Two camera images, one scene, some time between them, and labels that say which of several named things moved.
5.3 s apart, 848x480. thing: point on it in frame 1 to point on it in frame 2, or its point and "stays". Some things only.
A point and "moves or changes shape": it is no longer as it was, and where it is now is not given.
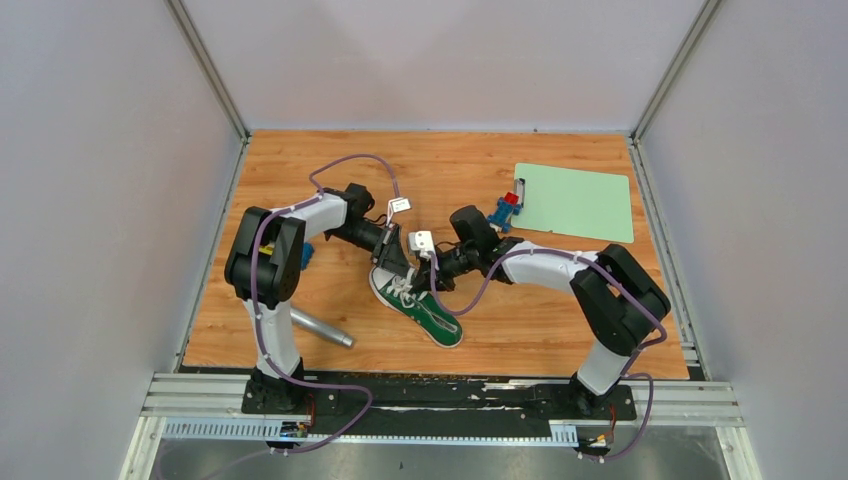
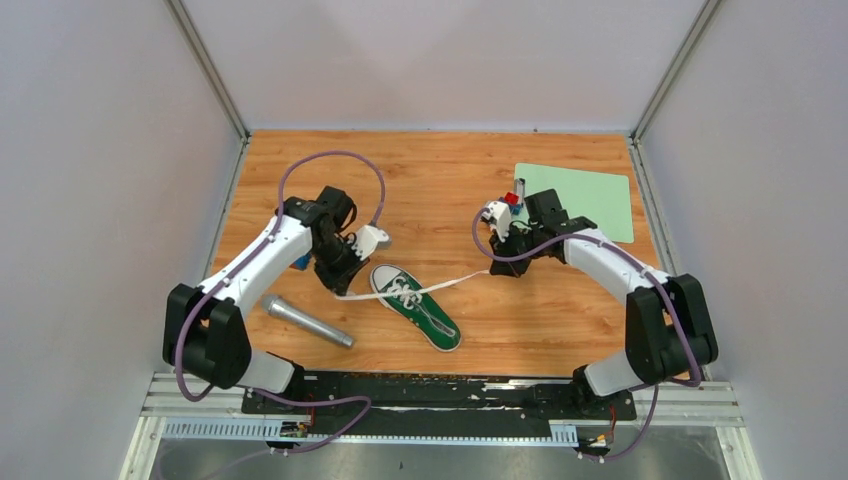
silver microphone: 321,327 stays
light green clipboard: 573,202 stays
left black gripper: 390,256 to 338,281
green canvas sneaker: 419,306 stays
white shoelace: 401,287 moves or changes shape
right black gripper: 423,279 to 513,268
